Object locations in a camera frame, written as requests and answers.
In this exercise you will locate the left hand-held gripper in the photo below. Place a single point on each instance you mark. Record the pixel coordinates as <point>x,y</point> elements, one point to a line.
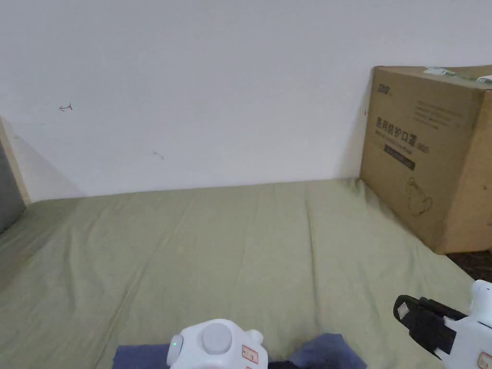
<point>215,342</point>

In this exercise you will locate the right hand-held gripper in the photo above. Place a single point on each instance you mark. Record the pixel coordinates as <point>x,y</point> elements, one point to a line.
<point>472,338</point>

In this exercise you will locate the dark blue garment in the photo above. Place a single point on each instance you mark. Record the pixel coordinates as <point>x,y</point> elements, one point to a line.
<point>326,351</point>

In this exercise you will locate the bed with pale green sheet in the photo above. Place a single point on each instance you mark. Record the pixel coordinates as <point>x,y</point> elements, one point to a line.
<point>200,246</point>

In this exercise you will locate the brown printed cardboard carton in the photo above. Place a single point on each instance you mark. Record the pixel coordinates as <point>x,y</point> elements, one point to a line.
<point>430,153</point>

